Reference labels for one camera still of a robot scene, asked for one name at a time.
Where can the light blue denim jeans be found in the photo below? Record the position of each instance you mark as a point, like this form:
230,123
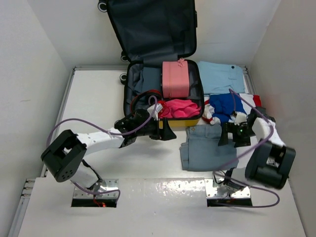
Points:
201,153

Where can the light blue folded shirt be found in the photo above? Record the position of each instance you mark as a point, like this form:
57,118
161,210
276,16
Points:
219,78

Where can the yellow suitcase with grey lining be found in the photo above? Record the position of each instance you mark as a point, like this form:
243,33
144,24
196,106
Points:
149,33

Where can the pink towel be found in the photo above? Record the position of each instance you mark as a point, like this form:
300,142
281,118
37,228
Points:
179,109

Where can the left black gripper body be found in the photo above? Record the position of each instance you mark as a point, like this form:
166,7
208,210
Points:
151,129

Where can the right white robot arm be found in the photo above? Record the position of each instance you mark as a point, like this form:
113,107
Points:
271,160

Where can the dark grey-blue garment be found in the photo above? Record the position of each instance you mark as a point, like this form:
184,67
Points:
148,79

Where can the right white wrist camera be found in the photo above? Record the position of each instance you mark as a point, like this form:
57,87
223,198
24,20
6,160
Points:
239,118

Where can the metal base plate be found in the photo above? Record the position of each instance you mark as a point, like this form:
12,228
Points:
216,191
106,189

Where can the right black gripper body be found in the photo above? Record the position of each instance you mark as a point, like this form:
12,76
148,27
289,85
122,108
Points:
239,129

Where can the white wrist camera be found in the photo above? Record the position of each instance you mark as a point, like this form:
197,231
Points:
154,110
239,118

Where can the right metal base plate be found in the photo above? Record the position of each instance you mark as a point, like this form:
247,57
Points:
216,191

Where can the red white blue shirt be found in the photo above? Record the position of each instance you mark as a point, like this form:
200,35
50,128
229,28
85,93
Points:
219,108

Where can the red and black headphones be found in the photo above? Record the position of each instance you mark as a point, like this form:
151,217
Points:
144,97

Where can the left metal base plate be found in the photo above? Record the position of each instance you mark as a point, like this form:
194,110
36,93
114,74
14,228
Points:
106,189

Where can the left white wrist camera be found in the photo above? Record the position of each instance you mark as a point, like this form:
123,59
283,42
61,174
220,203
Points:
154,110

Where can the pink cosmetic case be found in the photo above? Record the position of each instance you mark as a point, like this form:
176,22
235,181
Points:
175,79

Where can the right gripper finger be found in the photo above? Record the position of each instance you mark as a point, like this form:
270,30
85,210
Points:
242,142
224,135

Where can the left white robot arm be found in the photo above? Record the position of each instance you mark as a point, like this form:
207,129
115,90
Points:
64,157

